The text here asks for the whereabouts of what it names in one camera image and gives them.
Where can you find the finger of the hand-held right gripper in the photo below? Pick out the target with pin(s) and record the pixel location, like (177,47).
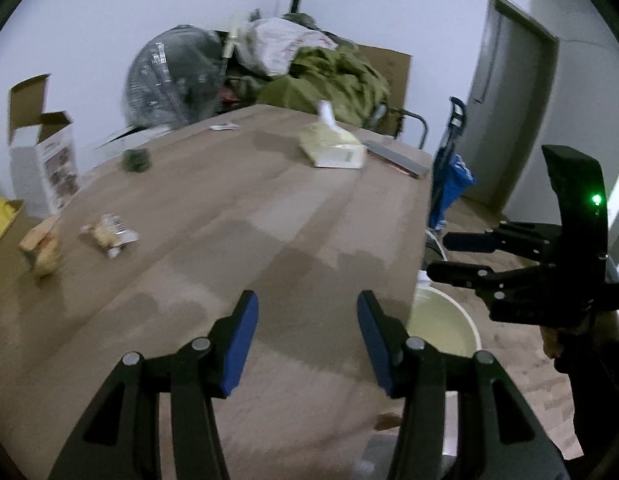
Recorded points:
(454,272)
(469,241)

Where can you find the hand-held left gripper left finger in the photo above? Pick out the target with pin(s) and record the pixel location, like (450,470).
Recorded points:
(242,345)

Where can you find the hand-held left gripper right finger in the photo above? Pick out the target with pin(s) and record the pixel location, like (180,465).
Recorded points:
(377,345)

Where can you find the cream plastic bin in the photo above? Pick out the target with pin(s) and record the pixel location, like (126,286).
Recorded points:
(439,325)

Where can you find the person's right forearm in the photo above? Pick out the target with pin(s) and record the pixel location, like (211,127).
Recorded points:
(599,400)

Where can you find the person's right hand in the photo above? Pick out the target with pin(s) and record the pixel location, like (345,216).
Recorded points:
(614,322)

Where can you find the blue folding cart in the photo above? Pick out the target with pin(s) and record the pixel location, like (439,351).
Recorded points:
(452,175)

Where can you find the grey notebook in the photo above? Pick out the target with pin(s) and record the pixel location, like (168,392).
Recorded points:
(397,158)

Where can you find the grey door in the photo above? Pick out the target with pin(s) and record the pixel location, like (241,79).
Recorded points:
(509,100)

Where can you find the yellow-green tissue pack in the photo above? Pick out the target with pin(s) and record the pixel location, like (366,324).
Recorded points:
(329,147)

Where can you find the crumpled printed snack wrapper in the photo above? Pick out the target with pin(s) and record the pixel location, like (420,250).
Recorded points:
(109,234)

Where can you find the brown cardboard sheet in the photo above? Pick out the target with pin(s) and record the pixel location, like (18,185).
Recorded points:
(389,67)

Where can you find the olive green cloth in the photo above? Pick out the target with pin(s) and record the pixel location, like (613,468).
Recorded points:
(329,85)

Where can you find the small green figurine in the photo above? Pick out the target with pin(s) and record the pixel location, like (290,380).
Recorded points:
(137,160)

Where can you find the small white wrapper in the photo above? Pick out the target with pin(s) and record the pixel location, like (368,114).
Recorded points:
(224,126)

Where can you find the crumpled brown paper wrapper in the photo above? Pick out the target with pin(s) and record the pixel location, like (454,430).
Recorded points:
(41,247)

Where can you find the dark green garment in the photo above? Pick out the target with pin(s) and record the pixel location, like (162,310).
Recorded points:
(242,89)

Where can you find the open white cardboard box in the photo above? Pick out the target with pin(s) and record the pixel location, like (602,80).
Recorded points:
(44,160)

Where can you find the white plastic bag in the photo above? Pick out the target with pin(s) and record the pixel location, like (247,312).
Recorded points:
(279,45)

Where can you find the plastic-wrapped fan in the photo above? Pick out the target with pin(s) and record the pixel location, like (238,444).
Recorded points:
(169,80)

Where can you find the black metal chair frame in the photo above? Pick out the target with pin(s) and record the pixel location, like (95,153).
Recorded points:
(423,127)

